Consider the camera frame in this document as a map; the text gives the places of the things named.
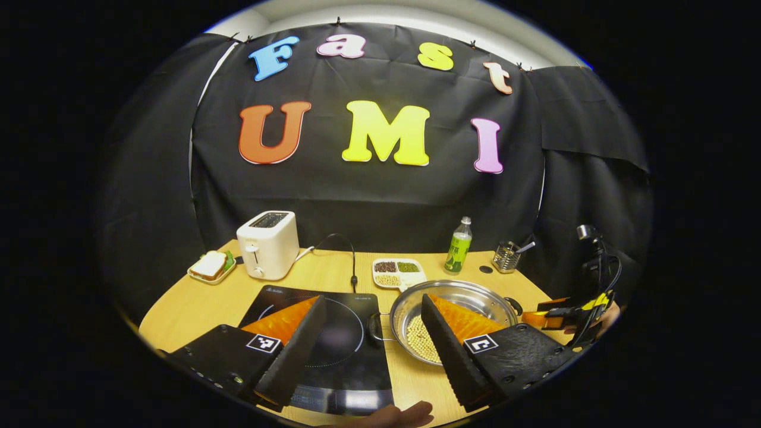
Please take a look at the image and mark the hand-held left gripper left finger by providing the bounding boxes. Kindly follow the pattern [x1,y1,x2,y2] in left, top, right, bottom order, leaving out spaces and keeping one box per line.
[161,295,328,411]

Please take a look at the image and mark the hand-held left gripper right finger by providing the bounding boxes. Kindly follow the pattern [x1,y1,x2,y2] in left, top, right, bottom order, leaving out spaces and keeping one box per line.
[420,293,580,413]

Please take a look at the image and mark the black induction cooktop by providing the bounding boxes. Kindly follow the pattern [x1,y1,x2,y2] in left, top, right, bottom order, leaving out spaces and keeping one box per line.
[238,285,396,416]

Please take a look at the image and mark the stainless steel pot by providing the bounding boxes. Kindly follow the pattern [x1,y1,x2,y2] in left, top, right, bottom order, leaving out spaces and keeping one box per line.
[367,279,524,366]

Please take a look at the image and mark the pile of soybeans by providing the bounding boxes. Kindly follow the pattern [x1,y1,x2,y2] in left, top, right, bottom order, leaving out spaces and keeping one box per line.
[405,314,444,364]

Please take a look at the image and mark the metal mesh utensil holder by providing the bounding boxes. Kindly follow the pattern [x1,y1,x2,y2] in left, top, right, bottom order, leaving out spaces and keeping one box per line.
[492,241,524,274]

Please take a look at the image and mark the white divided dish of beans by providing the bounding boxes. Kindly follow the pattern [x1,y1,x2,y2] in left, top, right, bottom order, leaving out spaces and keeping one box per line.
[372,258,427,292]

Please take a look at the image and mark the green drink bottle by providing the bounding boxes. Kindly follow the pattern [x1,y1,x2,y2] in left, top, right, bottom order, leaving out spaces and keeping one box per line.
[444,216,473,275]

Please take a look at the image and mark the white toaster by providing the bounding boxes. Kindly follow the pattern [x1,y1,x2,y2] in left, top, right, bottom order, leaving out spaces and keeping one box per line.
[236,211,300,281]

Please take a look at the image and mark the white sandwich plate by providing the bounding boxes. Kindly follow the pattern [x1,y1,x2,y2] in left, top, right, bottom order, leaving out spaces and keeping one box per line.
[187,251,237,285]

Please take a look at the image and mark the black backdrop cloth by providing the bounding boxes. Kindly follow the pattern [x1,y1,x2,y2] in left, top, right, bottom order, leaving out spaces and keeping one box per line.
[98,23,655,325]

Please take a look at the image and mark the black power cord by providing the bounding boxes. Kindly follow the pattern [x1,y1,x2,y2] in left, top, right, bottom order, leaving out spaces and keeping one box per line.
[312,233,359,293]

